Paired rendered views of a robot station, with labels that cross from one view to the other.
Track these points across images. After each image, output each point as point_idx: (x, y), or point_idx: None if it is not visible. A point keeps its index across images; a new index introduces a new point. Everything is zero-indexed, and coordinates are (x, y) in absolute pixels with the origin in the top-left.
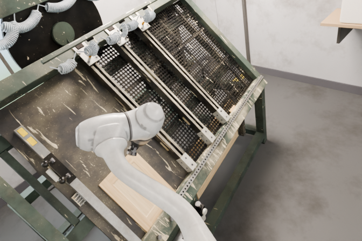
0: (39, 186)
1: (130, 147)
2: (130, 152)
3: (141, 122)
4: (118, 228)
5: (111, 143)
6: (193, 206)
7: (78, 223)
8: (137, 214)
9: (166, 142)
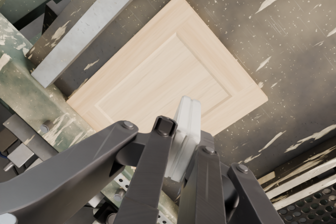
0: None
1: (160, 160)
2: (56, 170)
3: None
4: (68, 36)
5: None
6: (115, 205)
7: None
8: (100, 86)
9: (270, 193)
